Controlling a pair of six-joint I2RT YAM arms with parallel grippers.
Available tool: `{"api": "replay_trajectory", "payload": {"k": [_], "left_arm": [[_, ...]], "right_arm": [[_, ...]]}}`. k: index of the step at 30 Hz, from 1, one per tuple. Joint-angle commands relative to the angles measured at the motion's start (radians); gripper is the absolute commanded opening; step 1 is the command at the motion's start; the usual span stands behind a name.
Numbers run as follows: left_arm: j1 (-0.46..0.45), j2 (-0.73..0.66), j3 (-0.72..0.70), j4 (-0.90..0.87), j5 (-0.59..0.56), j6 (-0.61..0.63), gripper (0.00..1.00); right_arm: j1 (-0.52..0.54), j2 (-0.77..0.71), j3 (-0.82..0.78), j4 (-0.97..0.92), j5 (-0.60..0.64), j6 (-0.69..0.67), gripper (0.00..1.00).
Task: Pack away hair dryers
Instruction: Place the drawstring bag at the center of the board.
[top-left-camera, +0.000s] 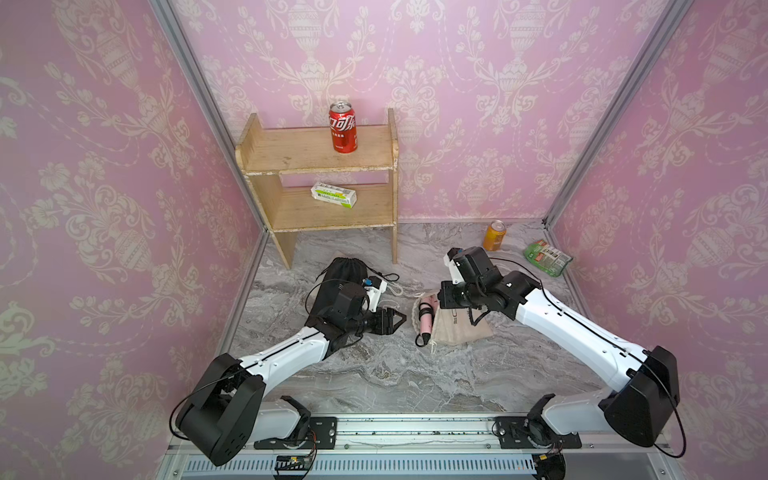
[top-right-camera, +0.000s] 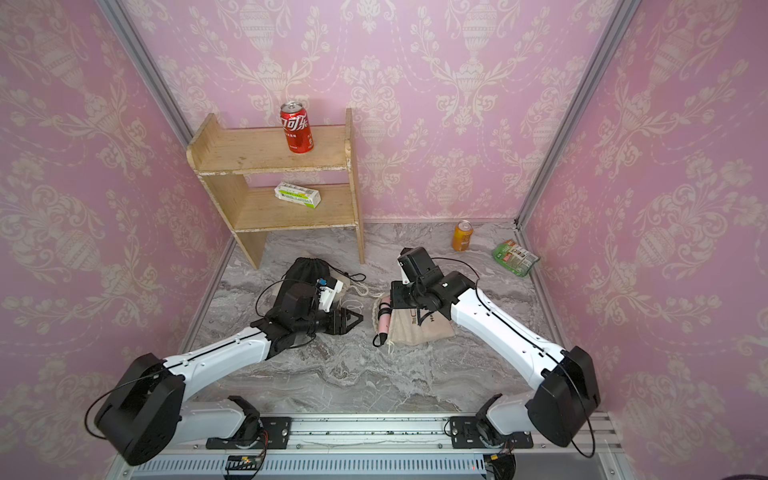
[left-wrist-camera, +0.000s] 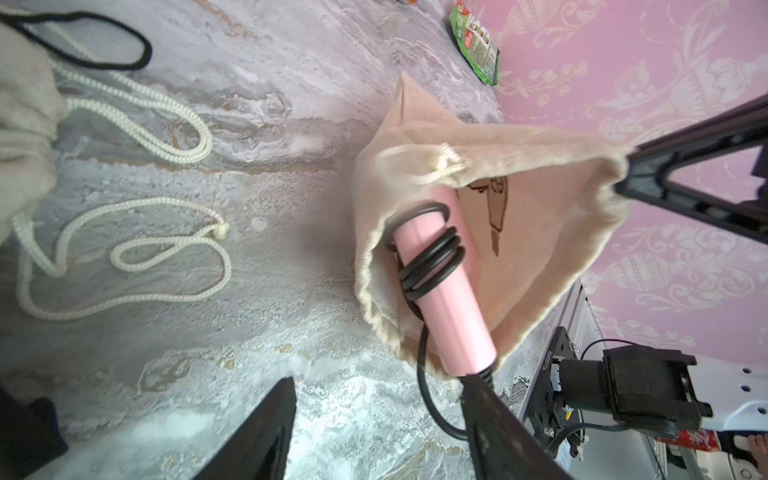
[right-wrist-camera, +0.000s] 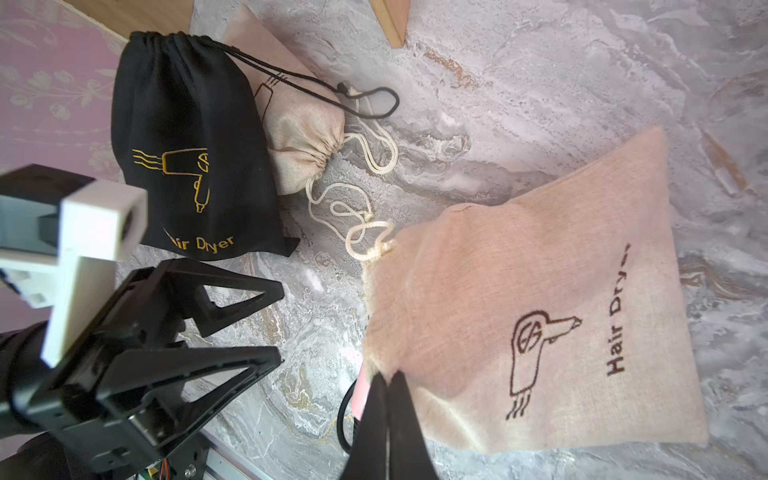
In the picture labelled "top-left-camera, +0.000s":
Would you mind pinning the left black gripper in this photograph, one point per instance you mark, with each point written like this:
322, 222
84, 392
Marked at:
387, 316

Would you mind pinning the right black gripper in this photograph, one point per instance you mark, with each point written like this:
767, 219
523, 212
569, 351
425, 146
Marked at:
447, 299

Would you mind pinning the pink hair dryer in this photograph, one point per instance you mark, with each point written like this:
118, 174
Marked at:
427, 313

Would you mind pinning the beige pouch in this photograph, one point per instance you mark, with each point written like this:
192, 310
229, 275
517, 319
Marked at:
453, 327

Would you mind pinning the black drawstring pouch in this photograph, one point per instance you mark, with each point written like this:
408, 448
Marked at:
350, 269

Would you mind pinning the beige linen drawstring bag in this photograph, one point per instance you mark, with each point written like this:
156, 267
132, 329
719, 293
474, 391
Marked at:
394, 289

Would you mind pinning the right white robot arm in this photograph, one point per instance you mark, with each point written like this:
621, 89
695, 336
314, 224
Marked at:
641, 387

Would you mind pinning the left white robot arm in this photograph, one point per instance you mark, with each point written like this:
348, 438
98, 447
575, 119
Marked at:
227, 409

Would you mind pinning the orange drink can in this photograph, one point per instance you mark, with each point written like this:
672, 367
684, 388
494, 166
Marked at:
494, 236

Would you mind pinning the green snack packet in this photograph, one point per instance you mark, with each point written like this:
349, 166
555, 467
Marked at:
547, 258

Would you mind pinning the white green small box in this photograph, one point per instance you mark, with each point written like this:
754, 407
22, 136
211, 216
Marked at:
336, 195

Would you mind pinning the red cola can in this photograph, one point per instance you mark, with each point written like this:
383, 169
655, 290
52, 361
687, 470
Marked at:
342, 123

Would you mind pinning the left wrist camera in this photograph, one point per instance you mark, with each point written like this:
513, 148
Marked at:
375, 287

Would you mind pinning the aluminium front rail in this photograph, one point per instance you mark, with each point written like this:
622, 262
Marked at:
426, 446

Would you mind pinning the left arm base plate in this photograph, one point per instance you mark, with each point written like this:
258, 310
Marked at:
310, 432

